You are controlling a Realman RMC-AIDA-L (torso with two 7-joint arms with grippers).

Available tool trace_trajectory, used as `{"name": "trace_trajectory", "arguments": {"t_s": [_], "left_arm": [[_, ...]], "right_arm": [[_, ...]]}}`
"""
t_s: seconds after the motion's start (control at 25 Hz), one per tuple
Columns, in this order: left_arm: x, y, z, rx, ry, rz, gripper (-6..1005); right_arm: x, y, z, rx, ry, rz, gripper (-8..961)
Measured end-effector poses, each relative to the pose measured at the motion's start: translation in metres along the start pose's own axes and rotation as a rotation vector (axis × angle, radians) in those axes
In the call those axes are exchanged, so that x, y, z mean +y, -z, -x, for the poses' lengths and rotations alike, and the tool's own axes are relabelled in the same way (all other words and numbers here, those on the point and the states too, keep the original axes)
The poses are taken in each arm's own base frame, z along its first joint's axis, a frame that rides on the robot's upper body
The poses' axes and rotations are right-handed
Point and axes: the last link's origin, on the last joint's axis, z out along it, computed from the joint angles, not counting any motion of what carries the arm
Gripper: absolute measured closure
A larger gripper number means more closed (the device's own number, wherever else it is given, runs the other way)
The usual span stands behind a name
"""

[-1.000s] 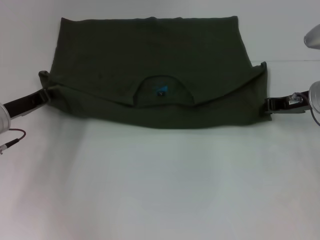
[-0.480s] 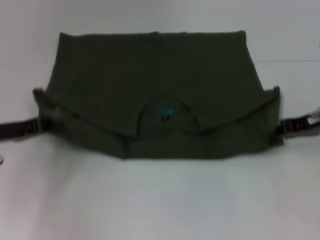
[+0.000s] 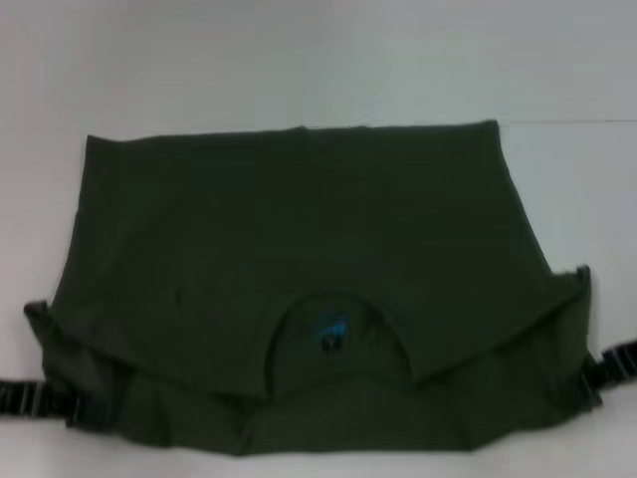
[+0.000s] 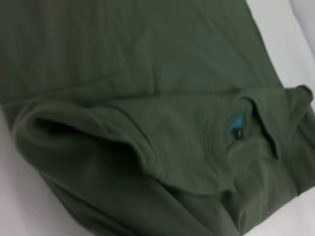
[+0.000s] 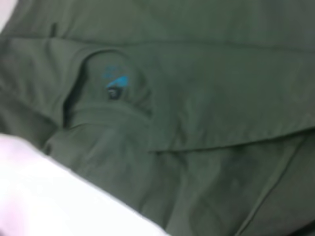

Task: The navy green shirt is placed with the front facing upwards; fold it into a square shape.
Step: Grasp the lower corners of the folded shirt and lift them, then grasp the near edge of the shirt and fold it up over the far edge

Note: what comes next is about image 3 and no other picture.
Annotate dark green FREE t-shirt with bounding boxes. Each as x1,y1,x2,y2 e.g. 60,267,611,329
23,118,604,457

